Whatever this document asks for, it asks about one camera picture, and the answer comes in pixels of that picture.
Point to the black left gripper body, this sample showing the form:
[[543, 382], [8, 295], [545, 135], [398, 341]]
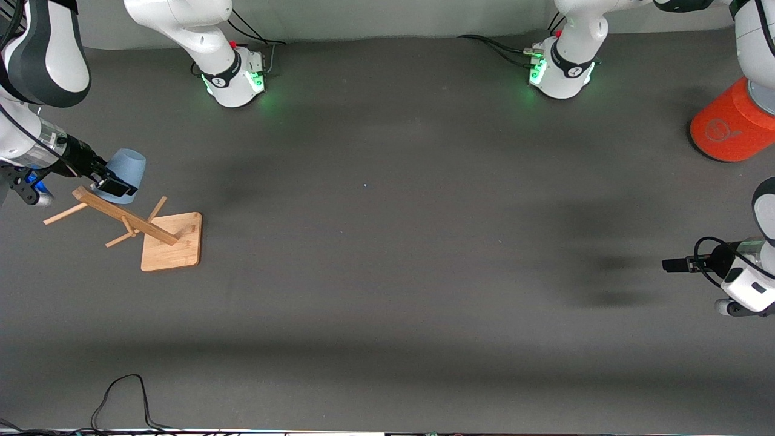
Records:
[[720, 260]]

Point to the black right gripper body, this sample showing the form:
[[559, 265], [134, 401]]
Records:
[[79, 159]]

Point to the light blue cup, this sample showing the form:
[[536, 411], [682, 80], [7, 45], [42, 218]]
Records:
[[130, 169]]

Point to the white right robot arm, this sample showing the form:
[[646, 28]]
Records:
[[200, 36]]

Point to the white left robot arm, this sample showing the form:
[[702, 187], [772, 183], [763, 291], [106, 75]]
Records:
[[569, 60]]

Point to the wooden mug tree rack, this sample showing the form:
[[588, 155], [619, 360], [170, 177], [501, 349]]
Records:
[[172, 245]]

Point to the orange cylinder with grey top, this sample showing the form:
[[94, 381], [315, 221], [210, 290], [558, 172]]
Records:
[[726, 127]]

